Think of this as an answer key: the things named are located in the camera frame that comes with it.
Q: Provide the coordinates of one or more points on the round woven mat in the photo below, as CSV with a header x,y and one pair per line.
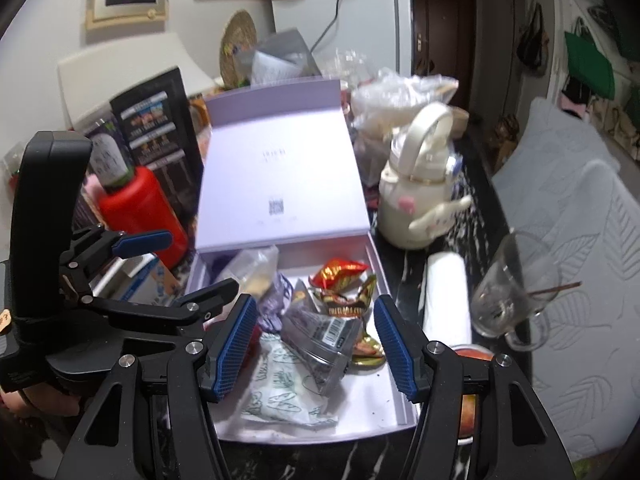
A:
x,y
237,45

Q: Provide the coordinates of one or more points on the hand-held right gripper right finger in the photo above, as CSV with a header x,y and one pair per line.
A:
x,y
395,350

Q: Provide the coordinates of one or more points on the white cutting board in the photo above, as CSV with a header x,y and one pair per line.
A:
x,y
125,65

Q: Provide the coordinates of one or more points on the blue white carton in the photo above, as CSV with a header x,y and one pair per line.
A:
x,y
150,280

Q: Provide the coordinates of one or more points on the black printed box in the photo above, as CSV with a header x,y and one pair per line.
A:
x,y
160,125

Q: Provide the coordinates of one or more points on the dark brown door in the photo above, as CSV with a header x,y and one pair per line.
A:
x,y
440,35

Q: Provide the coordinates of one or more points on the green tote bag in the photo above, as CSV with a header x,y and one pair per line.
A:
x,y
590,65

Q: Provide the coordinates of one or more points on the brown woven bag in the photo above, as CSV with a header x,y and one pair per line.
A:
x,y
506,142

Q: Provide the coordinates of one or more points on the lavender gift box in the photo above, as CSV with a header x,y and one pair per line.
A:
x,y
280,160

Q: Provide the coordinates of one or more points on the white ceramic teapot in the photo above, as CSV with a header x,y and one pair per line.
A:
x,y
405,200

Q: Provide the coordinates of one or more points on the white paper roll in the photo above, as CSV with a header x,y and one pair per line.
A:
x,y
445,295

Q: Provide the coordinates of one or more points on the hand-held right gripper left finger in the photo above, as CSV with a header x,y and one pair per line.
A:
x,y
232,345

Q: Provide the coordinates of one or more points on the red bottle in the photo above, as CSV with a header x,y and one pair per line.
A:
x,y
145,210

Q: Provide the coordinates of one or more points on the red apple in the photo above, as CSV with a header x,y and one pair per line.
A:
x,y
467,412

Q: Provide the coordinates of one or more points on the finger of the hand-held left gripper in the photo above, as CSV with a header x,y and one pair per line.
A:
x,y
200,305
142,242

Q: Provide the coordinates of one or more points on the clear plastic container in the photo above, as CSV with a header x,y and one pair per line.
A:
x,y
347,67

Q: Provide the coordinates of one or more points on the glass mug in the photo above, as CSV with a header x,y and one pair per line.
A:
x,y
505,300

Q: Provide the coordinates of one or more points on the brown gold snack packet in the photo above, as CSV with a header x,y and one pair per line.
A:
x,y
350,302

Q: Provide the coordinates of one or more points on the lavender satin pouch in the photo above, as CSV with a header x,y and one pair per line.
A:
x,y
275,305

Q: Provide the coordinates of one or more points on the gold foil wrapper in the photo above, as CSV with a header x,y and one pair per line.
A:
x,y
367,352

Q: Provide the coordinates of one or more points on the white printed packet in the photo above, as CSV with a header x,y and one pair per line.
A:
x,y
280,395

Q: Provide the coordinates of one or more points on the wall intercom panel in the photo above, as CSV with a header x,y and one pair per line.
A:
x,y
127,0

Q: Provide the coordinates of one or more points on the clear zip bag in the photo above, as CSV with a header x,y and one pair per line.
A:
x,y
250,270

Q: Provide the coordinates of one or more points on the white fridge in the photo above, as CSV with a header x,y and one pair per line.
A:
x,y
370,25

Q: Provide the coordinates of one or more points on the leaf patterned chair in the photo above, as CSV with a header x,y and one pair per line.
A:
x,y
550,130
575,260

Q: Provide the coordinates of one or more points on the person's left hand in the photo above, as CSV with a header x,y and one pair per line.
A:
x,y
50,402

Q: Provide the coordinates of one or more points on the thin brown stick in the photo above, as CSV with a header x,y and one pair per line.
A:
x,y
560,287

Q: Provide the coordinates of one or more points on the grey plastic mailer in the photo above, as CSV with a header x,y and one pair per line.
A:
x,y
285,50

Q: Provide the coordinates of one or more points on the dark hanging bag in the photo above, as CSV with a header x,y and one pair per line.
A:
x,y
532,42

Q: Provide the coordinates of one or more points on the silver foil packet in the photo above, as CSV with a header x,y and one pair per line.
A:
x,y
320,340

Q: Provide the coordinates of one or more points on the clear plastic food bag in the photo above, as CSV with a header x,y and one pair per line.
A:
x,y
390,100

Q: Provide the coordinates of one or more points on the red gold packet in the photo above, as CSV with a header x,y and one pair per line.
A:
x,y
337,272

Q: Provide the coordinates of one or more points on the white paper sheet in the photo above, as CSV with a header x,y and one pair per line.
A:
x,y
270,67

